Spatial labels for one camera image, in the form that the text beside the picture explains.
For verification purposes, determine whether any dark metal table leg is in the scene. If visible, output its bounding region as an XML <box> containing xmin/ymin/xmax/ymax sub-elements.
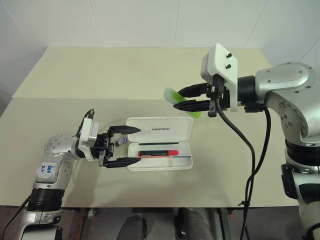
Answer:
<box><xmin>214</xmin><ymin>209</ymin><xmax>232</xmax><ymax>240</ymax></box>

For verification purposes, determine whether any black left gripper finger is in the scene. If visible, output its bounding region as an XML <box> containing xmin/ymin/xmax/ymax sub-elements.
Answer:
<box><xmin>108</xmin><ymin>125</ymin><xmax>142</xmax><ymax>135</ymax></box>
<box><xmin>106</xmin><ymin>157</ymin><xmax>143</xmax><ymax>168</ymax></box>

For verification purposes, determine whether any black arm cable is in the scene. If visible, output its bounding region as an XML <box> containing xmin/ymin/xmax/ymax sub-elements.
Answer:
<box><xmin>239</xmin><ymin>102</ymin><xmax>272</xmax><ymax>240</ymax></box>
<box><xmin>0</xmin><ymin>108</ymin><xmax>95</xmax><ymax>240</ymax></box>

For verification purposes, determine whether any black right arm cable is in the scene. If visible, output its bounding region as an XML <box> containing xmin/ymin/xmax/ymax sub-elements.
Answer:
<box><xmin>239</xmin><ymin>102</ymin><xmax>272</xmax><ymax>240</ymax></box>

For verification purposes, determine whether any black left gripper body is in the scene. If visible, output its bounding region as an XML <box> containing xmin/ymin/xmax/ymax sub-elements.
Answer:
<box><xmin>90</xmin><ymin>129</ymin><xmax>116</xmax><ymax>168</ymax></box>

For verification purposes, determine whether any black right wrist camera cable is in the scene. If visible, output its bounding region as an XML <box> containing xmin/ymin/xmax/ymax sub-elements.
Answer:
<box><xmin>207</xmin><ymin>74</ymin><xmax>256</xmax><ymax>240</ymax></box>

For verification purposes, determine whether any white plastic pencil case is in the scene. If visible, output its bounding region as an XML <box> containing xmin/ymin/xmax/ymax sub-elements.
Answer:
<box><xmin>125</xmin><ymin>116</ymin><xmax>194</xmax><ymax>172</ymax></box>

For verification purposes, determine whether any cream table sheet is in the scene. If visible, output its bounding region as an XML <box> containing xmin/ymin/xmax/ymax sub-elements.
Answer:
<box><xmin>11</xmin><ymin>45</ymin><xmax>275</xmax><ymax>101</ymax></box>
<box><xmin>0</xmin><ymin>98</ymin><xmax>303</xmax><ymax>208</ymax></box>

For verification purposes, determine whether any rusty metal table leg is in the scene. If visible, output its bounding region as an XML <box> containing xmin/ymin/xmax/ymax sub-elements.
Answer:
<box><xmin>74</xmin><ymin>207</ymin><xmax>87</xmax><ymax>240</ymax></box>

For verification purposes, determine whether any dark rounded shape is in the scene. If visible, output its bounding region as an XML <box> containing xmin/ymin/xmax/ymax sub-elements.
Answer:
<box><xmin>119</xmin><ymin>214</ymin><xmax>147</xmax><ymax>240</ymax></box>
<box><xmin>177</xmin><ymin>207</ymin><xmax>213</xmax><ymax>240</ymax></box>

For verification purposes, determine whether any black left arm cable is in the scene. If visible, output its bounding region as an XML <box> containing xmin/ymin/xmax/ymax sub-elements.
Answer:
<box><xmin>0</xmin><ymin>108</ymin><xmax>95</xmax><ymax>240</ymax></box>

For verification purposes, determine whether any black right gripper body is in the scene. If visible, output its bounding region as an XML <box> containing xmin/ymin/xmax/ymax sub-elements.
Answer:
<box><xmin>206</xmin><ymin>82</ymin><xmax>232</xmax><ymax>112</ymax></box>

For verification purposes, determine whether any red and black marker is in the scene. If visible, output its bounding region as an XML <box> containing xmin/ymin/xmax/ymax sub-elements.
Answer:
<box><xmin>137</xmin><ymin>149</ymin><xmax>179</xmax><ymax>158</ymax></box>

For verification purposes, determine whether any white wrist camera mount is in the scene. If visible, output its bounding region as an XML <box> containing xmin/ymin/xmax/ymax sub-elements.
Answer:
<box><xmin>76</xmin><ymin>116</ymin><xmax>100</xmax><ymax>161</ymax></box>
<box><xmin>199</xmin><ymin>42</ymin><xmax>240</xmax><ymax>113</ymax></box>

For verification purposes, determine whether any translucent green ruler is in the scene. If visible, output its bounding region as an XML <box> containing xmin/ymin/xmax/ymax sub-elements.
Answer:
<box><xmin>163</xmin><ymin>86</ymin><xmax>203</xmax><ymax>119</ymax></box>

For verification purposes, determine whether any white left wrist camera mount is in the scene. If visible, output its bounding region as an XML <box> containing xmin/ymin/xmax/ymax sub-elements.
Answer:
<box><xmin>76</xmin><ymin>116</ymin><xmax>100</xmax><ymax>161</ymax></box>

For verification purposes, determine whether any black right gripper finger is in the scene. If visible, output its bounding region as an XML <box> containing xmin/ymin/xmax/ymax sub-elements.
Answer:
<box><xmin>172</xmin><ymin>99</ymin><xmax>211</xmax><ymax>113</ymax></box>
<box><xmin>177</xmin><ymin>83</ymin><xmax>208</xmax><ymax>98</ymax></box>

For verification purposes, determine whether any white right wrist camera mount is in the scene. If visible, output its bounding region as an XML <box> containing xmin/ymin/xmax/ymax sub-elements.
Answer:
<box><xmin>199</xmin><ymin>42</ymin><xmax>240</xmax><ymax>113</ymax></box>

